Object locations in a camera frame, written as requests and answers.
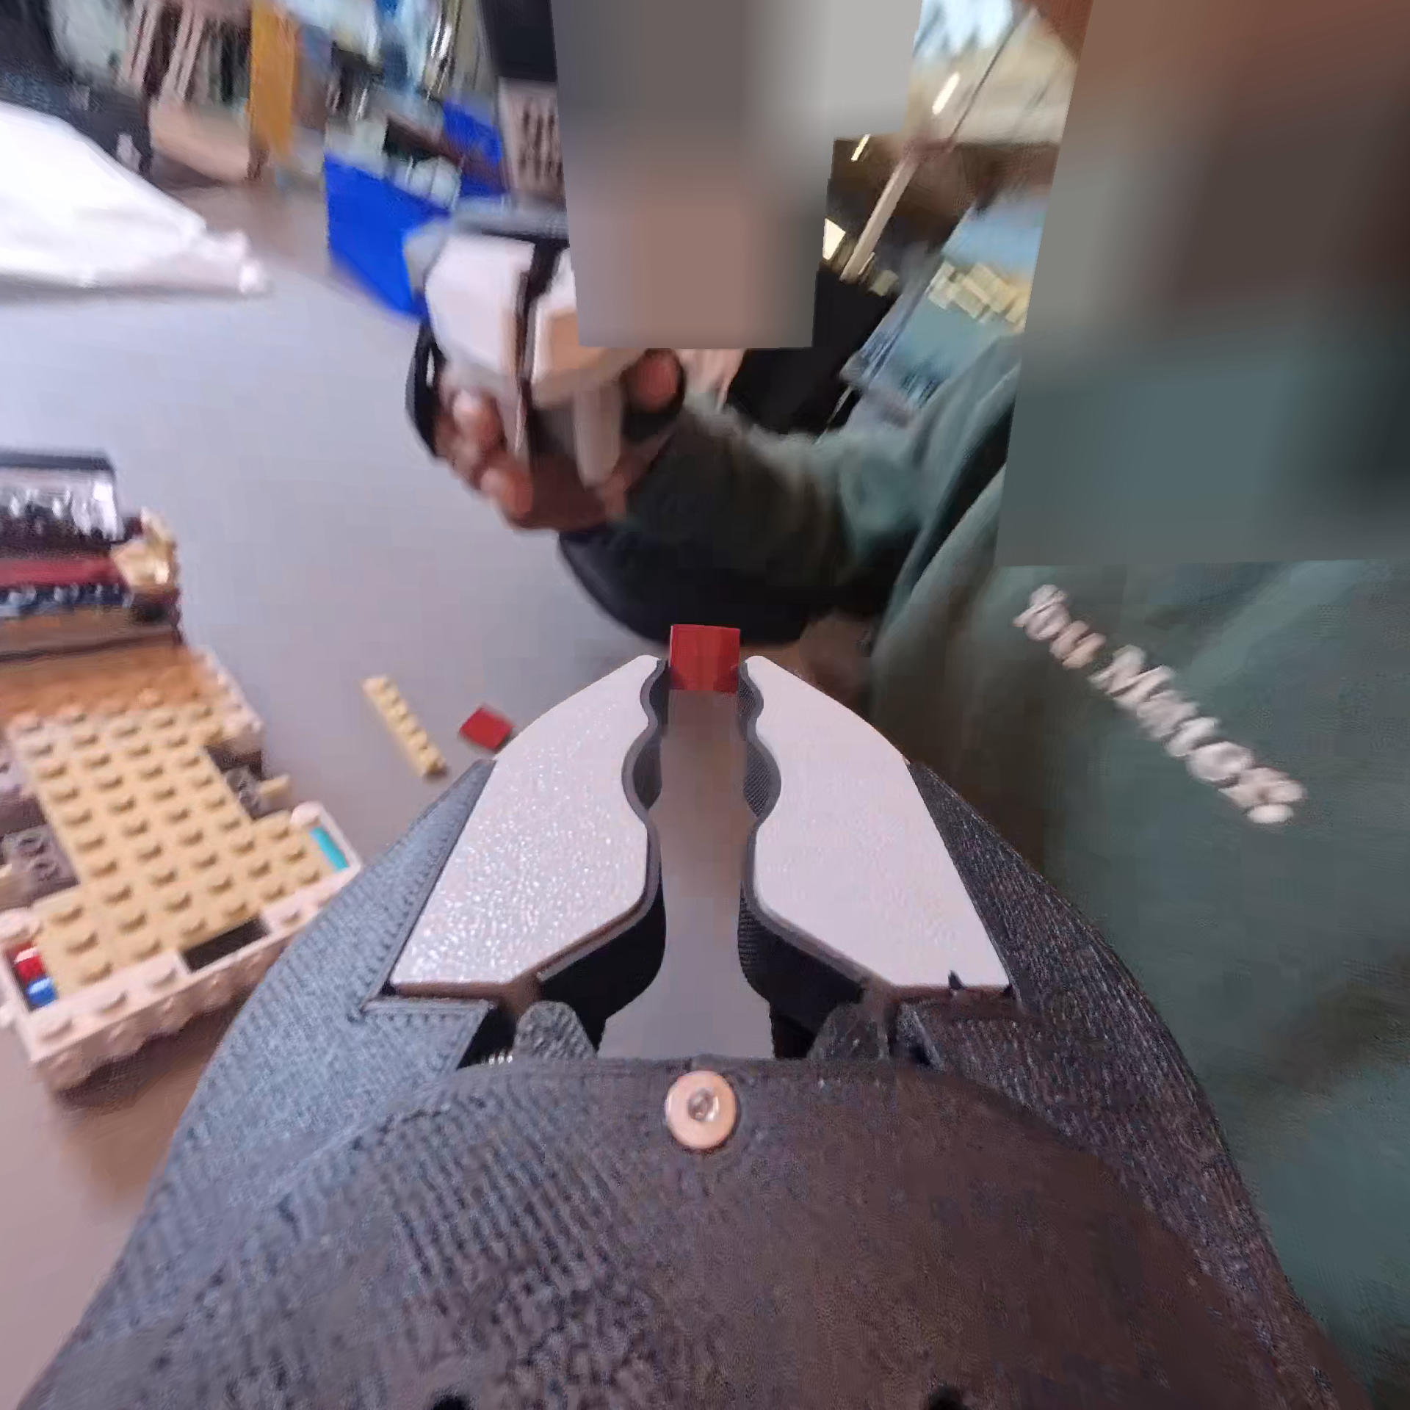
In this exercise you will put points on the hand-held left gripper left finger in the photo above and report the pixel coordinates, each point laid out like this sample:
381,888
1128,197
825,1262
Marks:
529,870

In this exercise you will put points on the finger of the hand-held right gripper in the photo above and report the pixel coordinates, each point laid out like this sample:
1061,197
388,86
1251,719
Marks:
474,314
556,331

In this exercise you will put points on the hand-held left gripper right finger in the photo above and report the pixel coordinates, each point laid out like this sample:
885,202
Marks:
870,870

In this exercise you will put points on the red curved slope brick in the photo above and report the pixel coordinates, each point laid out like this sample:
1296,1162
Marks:
702,658
486,727

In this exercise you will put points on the tan long brick plate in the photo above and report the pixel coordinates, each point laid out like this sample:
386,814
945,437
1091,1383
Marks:
405,724

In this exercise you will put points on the red toy brick truck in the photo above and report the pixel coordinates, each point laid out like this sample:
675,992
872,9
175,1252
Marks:
133,792

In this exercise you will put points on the person's right forearm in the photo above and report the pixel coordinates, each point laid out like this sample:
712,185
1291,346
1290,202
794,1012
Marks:
771,507

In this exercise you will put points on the grey desk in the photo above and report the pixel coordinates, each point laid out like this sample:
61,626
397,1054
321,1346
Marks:
309,440

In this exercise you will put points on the person's right hand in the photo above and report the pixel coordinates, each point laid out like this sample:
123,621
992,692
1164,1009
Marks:
551,495

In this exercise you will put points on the blue storage bin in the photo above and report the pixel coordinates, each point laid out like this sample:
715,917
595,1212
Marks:
375,220

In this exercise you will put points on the yellow cardboard box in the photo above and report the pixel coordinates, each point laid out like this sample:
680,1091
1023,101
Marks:
276,87

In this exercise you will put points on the person in green sweatshirt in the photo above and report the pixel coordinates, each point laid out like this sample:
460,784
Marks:
1157,991

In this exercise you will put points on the white paper bag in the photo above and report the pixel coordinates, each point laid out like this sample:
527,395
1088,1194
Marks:
99,220

